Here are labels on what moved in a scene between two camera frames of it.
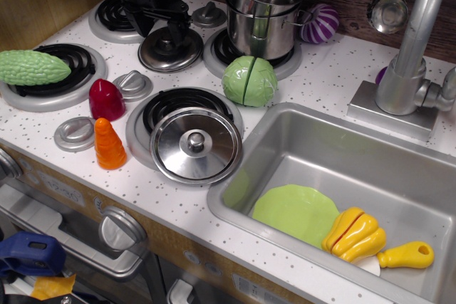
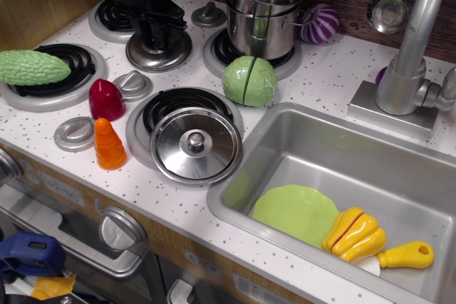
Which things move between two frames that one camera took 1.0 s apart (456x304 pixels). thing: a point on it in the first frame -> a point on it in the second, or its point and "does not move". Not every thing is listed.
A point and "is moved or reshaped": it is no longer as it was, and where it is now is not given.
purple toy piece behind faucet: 380,75 does not move
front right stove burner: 144,116 does not move
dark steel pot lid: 157,51 is moved or reshaped
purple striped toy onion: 324,23 does not move
